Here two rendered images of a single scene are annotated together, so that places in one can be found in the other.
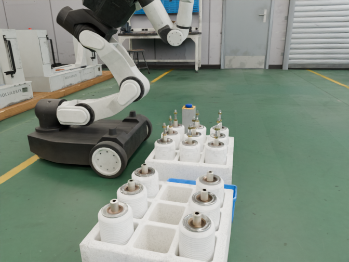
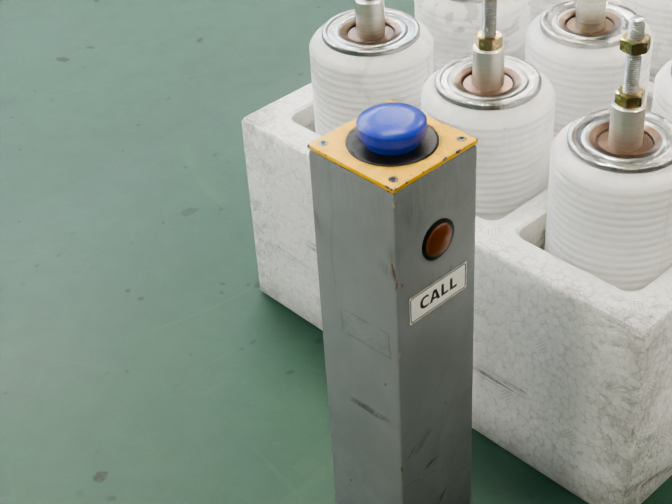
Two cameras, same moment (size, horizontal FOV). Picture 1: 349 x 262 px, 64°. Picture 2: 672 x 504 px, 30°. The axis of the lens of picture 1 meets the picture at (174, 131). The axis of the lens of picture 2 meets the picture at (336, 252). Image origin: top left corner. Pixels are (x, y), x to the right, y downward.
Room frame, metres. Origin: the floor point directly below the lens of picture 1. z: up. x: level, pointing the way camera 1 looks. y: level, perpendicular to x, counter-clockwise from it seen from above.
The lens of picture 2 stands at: (2.11, 0.24, 0.70)
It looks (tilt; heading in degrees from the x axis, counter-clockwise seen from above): 37 degrees down; 216
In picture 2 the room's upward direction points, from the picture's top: 4 degrees counter-clockwise
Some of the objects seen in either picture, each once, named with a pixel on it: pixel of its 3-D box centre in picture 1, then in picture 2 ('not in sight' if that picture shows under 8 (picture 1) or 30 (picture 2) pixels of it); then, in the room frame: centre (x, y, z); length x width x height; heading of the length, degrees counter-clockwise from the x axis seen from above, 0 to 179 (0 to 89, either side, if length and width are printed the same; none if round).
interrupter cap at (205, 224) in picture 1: (197, 222); not in sight; (0.61, -0.05, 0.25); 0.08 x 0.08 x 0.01
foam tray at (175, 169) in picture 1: (193, 164); (576, 199); (1.29, -0.10, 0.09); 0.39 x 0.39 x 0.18; 77
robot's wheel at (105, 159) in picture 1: (108, 159); not in sight; (1.34, 0.35, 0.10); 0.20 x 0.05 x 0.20; 80
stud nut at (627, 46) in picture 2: not in sight; (635, 42); (1.43, -0.01, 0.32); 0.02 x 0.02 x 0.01; 10
